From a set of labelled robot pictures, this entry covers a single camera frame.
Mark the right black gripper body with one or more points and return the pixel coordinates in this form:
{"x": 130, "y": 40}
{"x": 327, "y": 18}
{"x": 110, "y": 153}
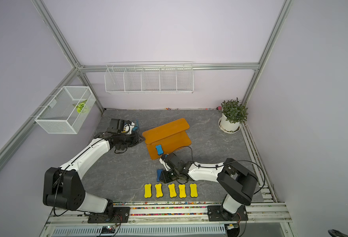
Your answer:
{"x": 167, "y": 176}

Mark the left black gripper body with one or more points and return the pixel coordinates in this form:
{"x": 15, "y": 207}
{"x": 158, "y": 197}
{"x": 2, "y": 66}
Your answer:
{"x": 128, "y": 140}

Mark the yellow eraser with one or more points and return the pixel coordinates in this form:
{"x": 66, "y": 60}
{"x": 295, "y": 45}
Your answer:
{"x": 182, "y": 191}
{"x": 147, "y": 190}
{"x": 159, "y": 190}
{"x": 193, "y": 190}
{"x": 172, "y": 190}

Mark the blue eraser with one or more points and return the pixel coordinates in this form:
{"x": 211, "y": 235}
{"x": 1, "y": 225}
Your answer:
{"x": 159, "y": 172}
{"x": 159, "y": 150}

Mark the orange wooden two-tier shelf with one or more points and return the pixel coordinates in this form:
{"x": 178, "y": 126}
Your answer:
{"x": 171, "y": 136}

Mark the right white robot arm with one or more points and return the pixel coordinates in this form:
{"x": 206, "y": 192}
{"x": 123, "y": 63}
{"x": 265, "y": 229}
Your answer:
{"x": 238, "y": 181}

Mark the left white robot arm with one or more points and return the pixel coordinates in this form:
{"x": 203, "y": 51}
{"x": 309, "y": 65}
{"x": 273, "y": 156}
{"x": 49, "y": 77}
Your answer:
{"x": 63, "y": 186}

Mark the green object in basket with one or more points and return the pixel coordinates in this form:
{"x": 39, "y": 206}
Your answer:
{"x": 81, "y": 107}

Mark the white mesh basket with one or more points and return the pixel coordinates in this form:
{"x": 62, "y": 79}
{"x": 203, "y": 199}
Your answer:
{"x": 59, "y": 116}

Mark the white vent grille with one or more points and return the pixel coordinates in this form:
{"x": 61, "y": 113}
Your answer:
{"x": 144, "y": 230}

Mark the potted green plant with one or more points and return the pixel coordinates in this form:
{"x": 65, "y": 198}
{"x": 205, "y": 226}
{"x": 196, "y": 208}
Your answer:
{"x": 233, "y": 114}

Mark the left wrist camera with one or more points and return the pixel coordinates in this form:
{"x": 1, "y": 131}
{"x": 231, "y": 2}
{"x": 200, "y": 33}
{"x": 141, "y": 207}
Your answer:
{"x": 120, "y": 126}

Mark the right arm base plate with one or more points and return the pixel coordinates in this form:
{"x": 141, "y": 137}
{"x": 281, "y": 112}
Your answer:
{"x": 216, "y": 213}

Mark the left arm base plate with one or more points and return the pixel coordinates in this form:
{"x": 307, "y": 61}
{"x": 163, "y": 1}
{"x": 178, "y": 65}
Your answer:
{"x": 114, "y": 214}

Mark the white wire wall shelf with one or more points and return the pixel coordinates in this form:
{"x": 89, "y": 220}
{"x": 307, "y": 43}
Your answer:
{"x": 149, "y": 77}

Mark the aluminium mounting rail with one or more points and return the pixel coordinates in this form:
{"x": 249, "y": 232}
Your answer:
{"x": 148, "y": 213}

